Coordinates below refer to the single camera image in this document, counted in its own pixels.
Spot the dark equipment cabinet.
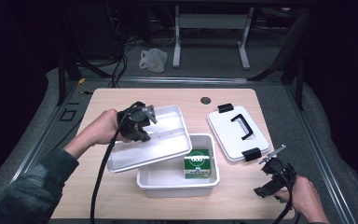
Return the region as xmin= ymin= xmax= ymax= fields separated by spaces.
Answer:
xmin=64 ymin=6 xmax=122 ymax=60

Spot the green carton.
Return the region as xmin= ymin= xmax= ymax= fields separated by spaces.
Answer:
xmin=184 ymin=148 xmax=213 ymax=180

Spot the person's left hand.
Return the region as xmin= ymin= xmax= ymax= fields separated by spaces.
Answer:
xmin=85 ymin=108 xmax=131 ymax=147

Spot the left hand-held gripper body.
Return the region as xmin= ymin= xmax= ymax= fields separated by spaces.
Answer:
xmin=117 ymin=101 xmax=158 ymax=140

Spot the white plastic box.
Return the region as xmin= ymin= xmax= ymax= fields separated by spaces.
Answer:
xmin=136 ymin=133 xmax=221 ymax=199

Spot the black metal stand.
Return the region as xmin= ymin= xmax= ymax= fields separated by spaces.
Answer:
xmin=248 ymin=8 xmax=311 ymax=110
xmin=57 ymin=52 xmax=113 ymax=106

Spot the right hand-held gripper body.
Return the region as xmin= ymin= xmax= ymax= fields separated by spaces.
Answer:
xmin=258 ymin=144 xmax=297 ymax=188

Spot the white lid with black handle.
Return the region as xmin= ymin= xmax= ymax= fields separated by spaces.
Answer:
xmin=206 ymin=103 xmax=270 ymax=162

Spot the yellow cable connector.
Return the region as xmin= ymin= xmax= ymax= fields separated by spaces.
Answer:
xmin=77 ymin=77 xmax=93 ymax=95

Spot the white metal table frame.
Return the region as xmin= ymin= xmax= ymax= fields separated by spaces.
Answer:
xmin=172 ymin=5 xmax=255 ymax=70

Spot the bundle of black cables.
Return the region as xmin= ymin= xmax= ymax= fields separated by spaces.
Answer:
xmin=105 ymin=52 xmax=129 ymax=89

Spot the white tray lid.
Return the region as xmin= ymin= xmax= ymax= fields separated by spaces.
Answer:
xmin=106 ymin=105 xmax=194 ymax=174

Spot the white plastic bag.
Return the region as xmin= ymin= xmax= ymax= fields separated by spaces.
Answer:
xmin=138 ymin=48 xmax=168 ymax=74

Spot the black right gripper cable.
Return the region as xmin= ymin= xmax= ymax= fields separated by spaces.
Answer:
xmin=271 ymin=174 xmax=302 ymax=224

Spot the thick black left gripper cable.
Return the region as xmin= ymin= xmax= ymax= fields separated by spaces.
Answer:
xmin=89 ymin=101 xmax=144 ymax=224

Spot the metal floor rail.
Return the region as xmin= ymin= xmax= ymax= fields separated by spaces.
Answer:
xmin=287 ymin=85 xmax=355 ymax=224
xmin=10 ymin=83 xmax=85 ymax=185

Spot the person's right hand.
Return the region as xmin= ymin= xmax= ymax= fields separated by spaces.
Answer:
xmin=273 ymin=176 xmax=330 ymax=224

